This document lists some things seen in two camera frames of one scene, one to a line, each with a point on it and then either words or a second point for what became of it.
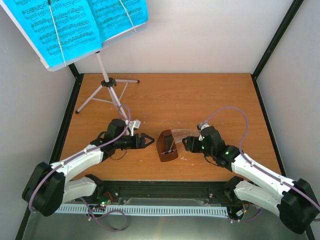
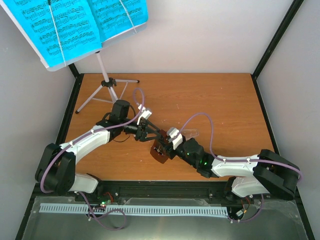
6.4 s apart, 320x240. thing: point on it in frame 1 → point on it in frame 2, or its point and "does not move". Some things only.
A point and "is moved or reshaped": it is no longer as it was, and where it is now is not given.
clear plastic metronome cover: (180, 134) does not move
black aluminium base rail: (165, 192) does not move
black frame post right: (273, 43) does not move
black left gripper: (136, 145) → (142, 135)
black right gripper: (192, 142) → (168, 150)
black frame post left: (57, 149) does not move
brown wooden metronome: (166, 146) is moved or reshaped
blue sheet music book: (62, 30) does not move
